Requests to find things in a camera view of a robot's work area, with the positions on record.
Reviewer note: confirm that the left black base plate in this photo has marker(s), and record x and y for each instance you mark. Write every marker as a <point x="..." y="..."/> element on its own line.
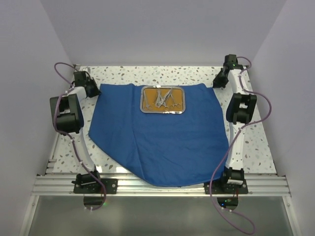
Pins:
<point x="94" y="185"/>

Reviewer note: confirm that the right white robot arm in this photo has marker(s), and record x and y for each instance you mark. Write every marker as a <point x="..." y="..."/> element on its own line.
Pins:
<point x="239" y="112"/>

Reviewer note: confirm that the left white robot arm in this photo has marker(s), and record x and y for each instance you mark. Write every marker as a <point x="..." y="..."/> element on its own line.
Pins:
<point x="68" y="120"/>

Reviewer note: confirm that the blue surgical drape cloth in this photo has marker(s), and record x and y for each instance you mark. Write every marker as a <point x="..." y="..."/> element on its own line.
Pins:
<point x="162" y="149"/>

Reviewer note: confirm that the steel tray with orange mat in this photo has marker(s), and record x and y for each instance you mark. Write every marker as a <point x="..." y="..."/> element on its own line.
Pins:
<point x="178" y="100"/>

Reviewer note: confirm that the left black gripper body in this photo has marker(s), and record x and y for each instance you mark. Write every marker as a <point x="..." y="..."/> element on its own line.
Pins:
<point x="93" y="89"/>

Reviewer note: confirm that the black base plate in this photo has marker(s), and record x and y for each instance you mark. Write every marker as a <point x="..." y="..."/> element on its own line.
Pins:
<point x="94" y="185"/>
<point x="225" y="185"/>

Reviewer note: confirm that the steel forceps in tray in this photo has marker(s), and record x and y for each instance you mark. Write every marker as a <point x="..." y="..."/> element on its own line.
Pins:
<point x="161" y="99"/>

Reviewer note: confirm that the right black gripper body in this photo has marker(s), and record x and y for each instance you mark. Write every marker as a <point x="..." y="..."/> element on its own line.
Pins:
<point x="220" y="80"/>

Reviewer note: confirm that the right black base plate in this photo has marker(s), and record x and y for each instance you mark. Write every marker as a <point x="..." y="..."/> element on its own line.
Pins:
<point x="225" y="185"/>

